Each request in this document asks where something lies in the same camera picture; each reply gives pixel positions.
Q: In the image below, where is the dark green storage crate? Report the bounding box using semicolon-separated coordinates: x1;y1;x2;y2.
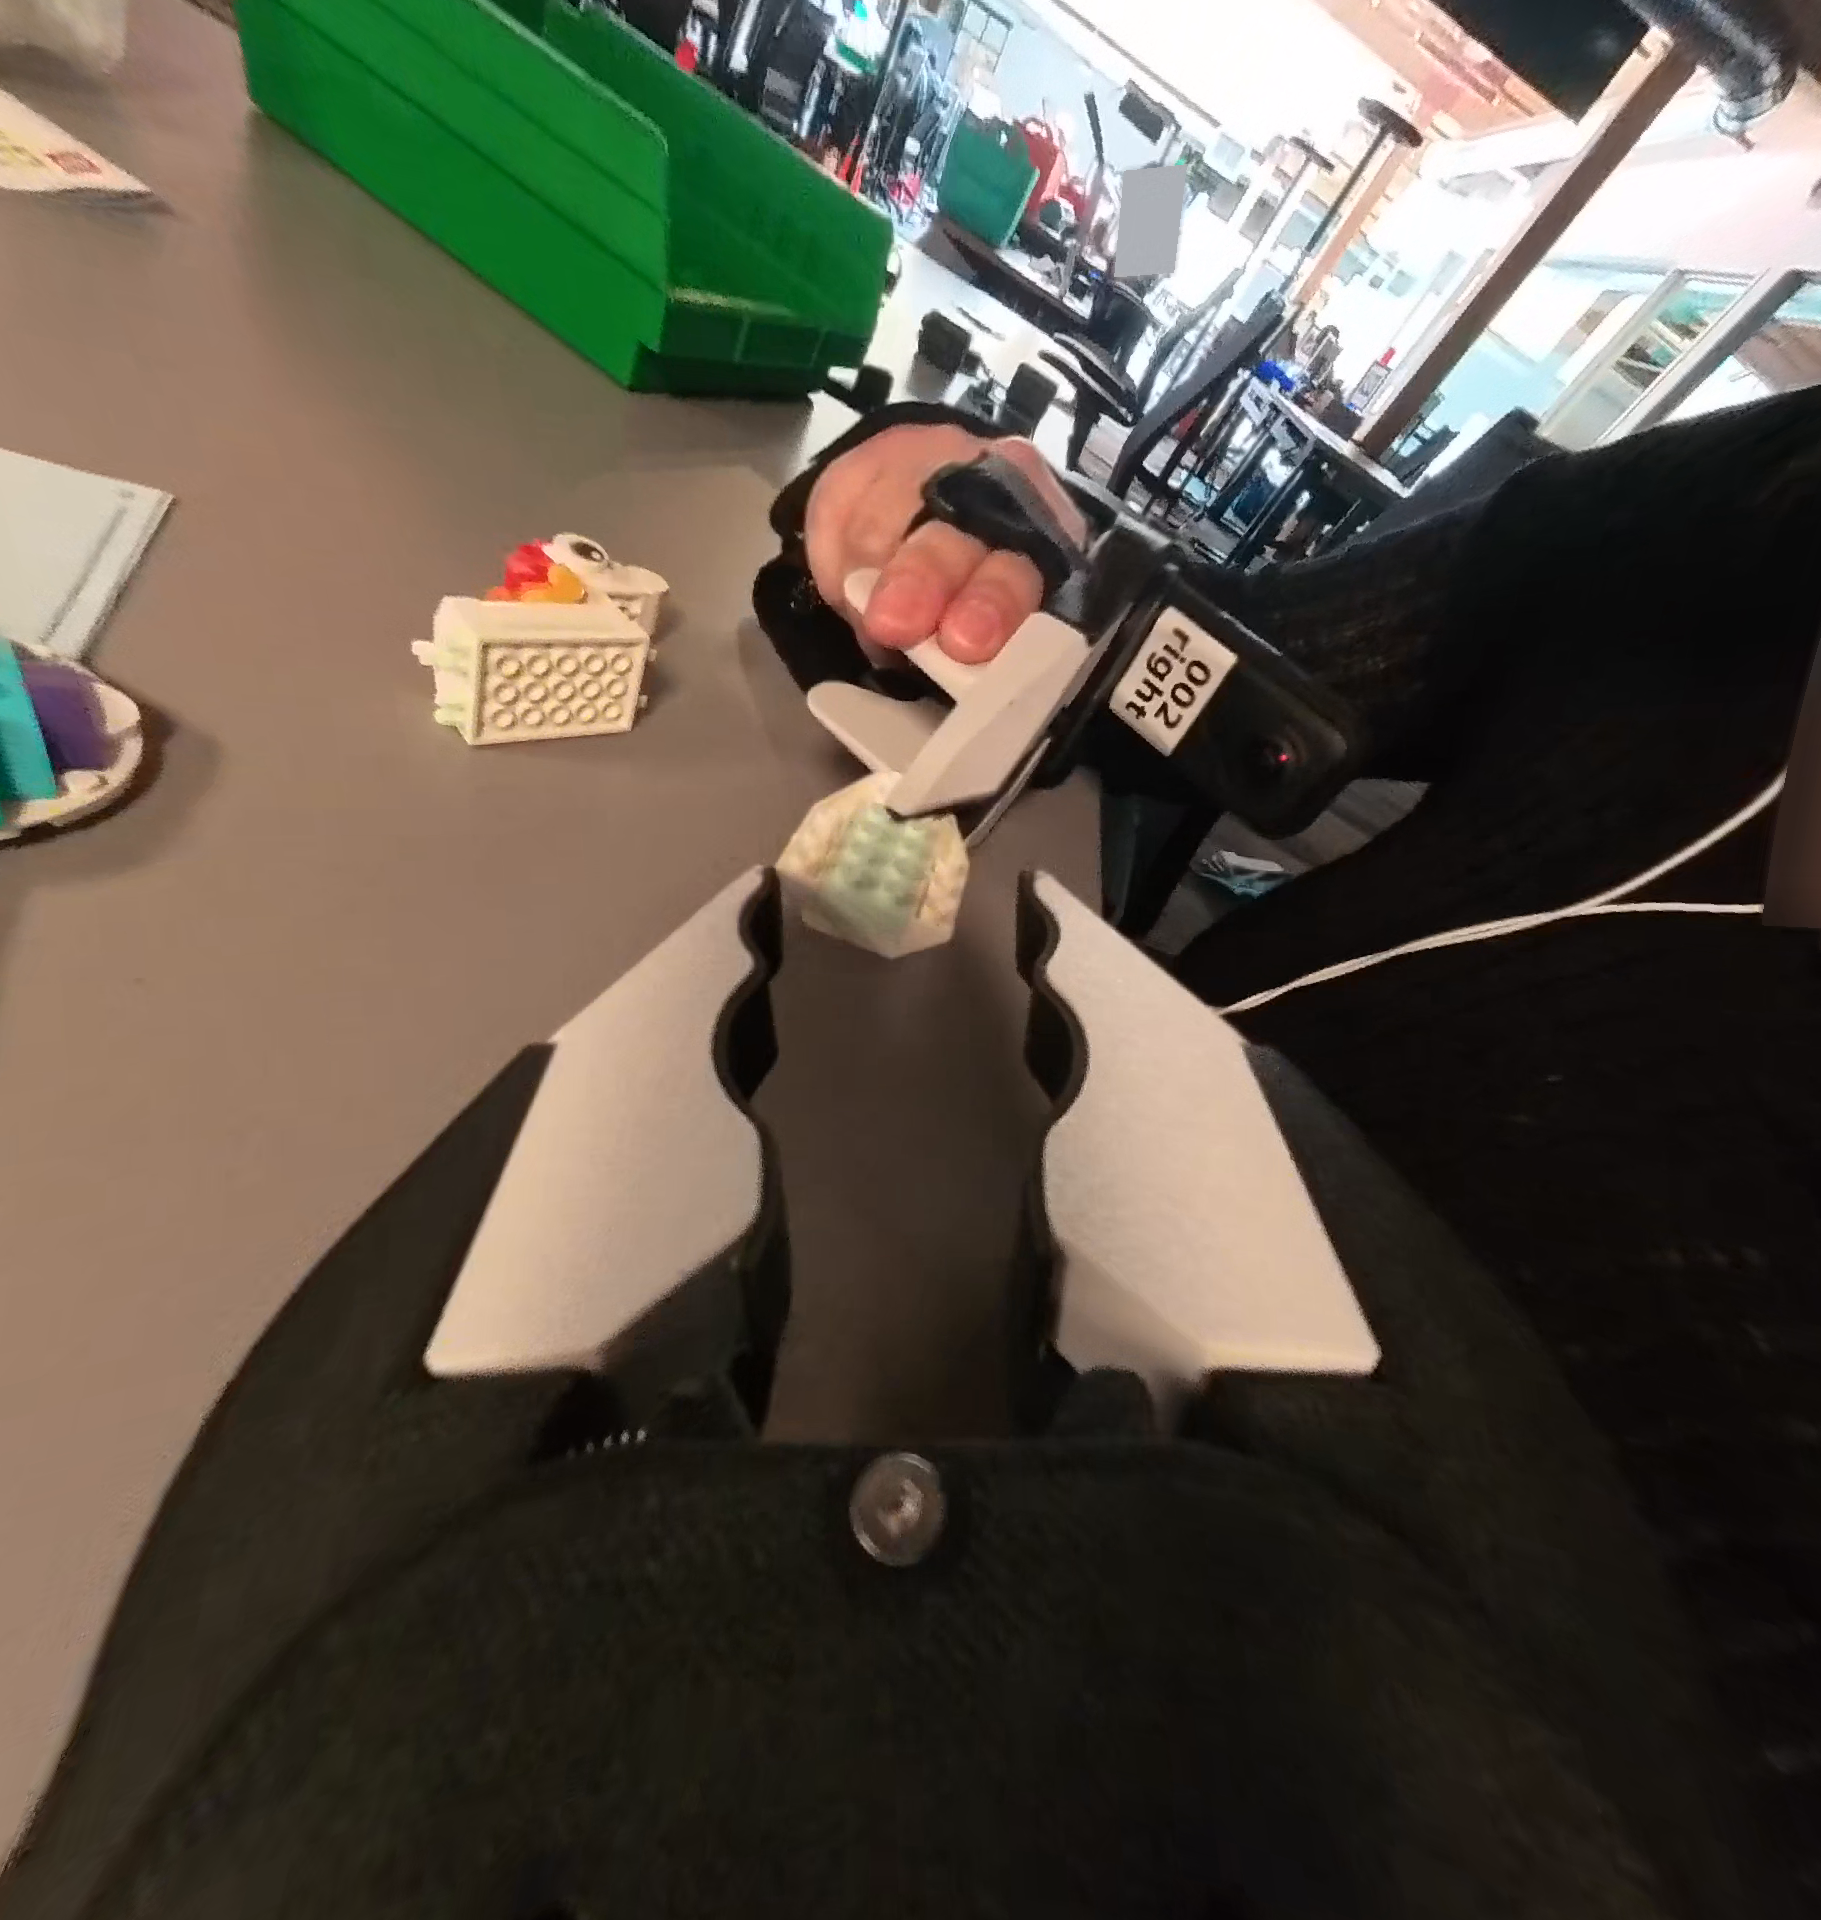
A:
933;120;1040;249

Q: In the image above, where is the white closed booklet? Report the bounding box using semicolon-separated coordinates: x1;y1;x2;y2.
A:
0;52;155;204

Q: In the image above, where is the black ceiling duct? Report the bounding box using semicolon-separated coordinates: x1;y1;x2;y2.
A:
1428;0;1654;84

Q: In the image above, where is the green plastic storage bin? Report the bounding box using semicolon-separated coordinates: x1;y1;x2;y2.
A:
232;0;900;402

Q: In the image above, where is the white cable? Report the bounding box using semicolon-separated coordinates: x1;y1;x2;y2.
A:
1222;768;1795;1018

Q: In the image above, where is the white studded lego block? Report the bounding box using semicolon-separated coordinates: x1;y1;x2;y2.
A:
412;592;654;747

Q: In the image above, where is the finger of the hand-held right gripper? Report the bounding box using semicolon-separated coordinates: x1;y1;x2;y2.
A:
889;617;1119;824
805;678;979;775

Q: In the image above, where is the person's right hand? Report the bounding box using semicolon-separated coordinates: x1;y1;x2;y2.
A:
809;434;1035;668

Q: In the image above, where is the brown wooden post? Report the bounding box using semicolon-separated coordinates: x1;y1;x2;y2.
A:
1353;44;1714;459

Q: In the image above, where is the lego head with eye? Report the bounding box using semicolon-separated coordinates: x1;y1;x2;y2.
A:
487;531;672;632

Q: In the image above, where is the open lego instruction booklet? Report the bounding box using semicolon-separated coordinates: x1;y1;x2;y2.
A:
0;434;178;662

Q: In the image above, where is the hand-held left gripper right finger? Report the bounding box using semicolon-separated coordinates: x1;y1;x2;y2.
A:
1008;869;1382;1427

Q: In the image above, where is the person's dark knit clothing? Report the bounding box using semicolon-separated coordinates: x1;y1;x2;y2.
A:
1180;899;1821;1920

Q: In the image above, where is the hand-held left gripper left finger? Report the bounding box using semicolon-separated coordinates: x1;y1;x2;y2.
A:
423;865;792;1377

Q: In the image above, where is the black office chair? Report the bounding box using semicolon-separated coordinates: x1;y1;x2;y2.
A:
1053;292;1295;497

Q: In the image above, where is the paper plate with coloured bricks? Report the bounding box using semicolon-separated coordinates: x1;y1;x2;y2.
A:
0;621;148;849

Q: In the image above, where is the tan and mint lego assembly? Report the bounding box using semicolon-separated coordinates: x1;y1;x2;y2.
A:
778;772;976;962

